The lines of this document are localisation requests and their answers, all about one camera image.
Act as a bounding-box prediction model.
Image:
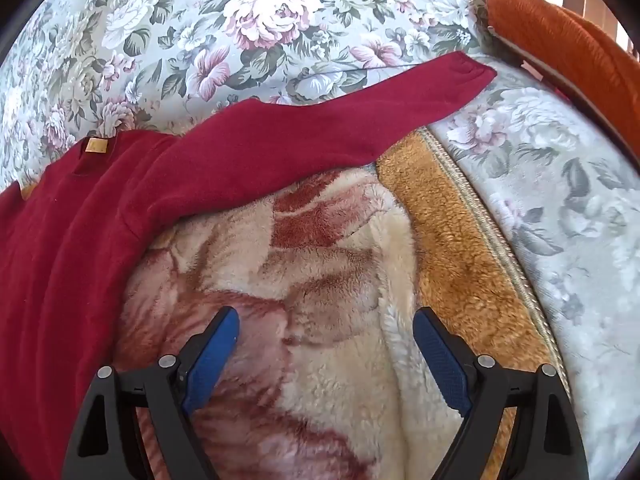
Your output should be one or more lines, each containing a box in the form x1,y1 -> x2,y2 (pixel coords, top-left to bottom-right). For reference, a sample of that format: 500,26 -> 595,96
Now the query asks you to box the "dark red sweater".
1,52 -> 496,479

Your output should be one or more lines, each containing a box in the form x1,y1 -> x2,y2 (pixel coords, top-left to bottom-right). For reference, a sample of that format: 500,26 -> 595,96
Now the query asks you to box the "plush floral fleece blanket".
114,131 -> 561,479

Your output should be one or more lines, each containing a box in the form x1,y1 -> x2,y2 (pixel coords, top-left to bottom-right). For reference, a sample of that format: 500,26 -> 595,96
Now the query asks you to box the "orange velvet cushion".
486,0 -> 639,158

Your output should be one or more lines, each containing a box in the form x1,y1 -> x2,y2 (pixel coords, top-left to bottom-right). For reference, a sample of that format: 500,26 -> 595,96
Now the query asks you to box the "floral bed sheet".
1,0 -> 639,479

